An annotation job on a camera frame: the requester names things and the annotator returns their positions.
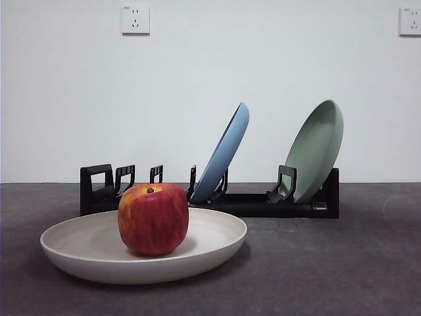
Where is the red yellow apple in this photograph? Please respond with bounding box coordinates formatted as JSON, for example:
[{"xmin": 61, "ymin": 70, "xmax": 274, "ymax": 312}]
[{"xmin": 117, "ymin": 182, "xmax": 190, "ymax": 257}]

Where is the cream yellow round plate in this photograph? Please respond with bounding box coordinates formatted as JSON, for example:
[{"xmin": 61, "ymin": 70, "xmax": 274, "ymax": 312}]
[{"xmin": 39, "ymin": 207, "xmax": 248, "ymax": 285}]

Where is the blue round plate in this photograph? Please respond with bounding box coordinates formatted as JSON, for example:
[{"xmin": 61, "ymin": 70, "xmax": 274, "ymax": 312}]
[{"xmin": 189, "ymin": 101, "xmax": 250, "ymax": 203}]

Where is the black plastic plate rack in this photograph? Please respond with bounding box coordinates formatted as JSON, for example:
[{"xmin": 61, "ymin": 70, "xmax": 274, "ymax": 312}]
[{"xmin": 80, "ymin": 163, "xmax": 340, "ymax": 219}]

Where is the green round plate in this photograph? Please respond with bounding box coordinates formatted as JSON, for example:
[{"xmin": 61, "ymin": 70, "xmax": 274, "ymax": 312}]
[{"xmin": 284, "ymin": 99, "xmax": 345, "ymax": 204}]

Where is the white wall socket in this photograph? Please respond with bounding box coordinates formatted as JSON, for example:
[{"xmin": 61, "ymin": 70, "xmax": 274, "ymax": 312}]
[
  {"xmin": 399, "ymin": 6, "xmax": 421, "ymax": 37},
  {"xmin": 121, "ymin": 4, "xmax": 151, "ymax": 36}
]

